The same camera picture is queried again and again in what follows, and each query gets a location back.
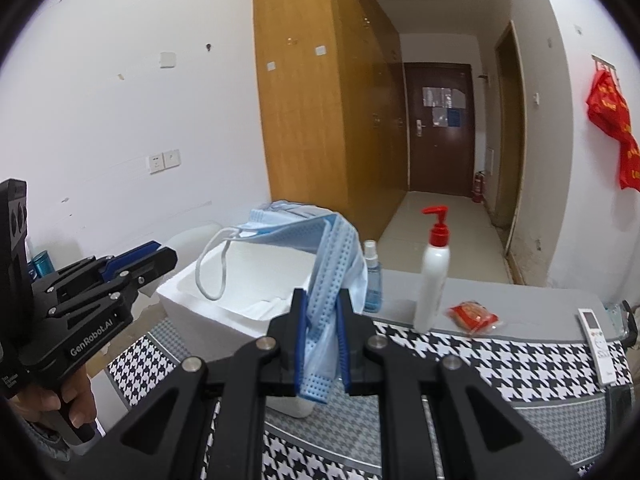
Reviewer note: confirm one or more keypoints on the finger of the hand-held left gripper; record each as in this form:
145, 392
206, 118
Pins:
155, 261
127, 256

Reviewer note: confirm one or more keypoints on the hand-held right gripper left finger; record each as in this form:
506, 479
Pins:
300, 340

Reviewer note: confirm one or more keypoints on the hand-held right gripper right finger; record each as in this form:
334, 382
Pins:
341, 340

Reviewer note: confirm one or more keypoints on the blue face mask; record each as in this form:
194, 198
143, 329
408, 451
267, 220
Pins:
320, 310
285, 215

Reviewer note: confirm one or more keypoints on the white foam box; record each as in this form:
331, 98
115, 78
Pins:
240, 285

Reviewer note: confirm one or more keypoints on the person's left hand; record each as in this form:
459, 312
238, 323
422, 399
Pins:
80, 390

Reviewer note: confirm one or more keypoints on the blue spray bottle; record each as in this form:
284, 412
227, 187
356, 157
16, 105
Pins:
372, 290

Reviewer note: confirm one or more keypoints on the teal bottle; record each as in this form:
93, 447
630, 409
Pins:
41, 266

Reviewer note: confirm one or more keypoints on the white pump bottle red cap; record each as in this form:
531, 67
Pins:
432, 285

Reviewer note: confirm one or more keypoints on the red snack packet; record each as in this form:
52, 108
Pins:
472, 316

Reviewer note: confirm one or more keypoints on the houndstooth table mat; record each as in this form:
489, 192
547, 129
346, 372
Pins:
500, 360

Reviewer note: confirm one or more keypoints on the dark brown door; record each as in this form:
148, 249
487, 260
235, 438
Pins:
440, 160

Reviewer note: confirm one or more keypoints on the red fire extinguisher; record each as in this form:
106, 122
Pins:
479, 187

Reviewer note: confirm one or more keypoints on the wooden wardrobe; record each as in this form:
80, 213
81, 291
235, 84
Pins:
300, 110

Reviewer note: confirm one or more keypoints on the blue door notice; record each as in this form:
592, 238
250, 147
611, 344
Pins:
454, 117

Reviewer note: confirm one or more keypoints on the white remote control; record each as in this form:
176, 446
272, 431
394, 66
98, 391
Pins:
597, 345

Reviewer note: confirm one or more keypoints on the wooden side door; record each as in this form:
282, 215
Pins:
510, 135

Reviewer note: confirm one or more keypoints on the red plastic bag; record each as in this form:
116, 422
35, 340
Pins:
607, 105

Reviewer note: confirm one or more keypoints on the white wall socket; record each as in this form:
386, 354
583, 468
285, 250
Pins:
156, 163

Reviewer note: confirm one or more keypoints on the white wall switch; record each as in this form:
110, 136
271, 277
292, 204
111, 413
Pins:
172, 159
168, 59

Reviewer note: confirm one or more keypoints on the metal wall hook rack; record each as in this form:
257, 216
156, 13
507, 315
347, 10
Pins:
604, 62

